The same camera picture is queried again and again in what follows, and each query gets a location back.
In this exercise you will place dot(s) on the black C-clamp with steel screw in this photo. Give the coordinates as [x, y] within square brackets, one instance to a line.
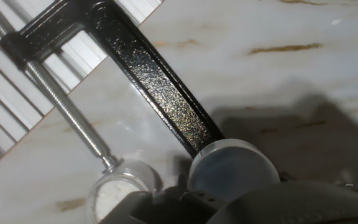
[154, 81]

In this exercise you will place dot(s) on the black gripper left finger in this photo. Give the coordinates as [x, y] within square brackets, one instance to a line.
[182, 208]

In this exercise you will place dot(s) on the marble pattern board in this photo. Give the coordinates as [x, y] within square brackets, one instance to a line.
[259, 77]

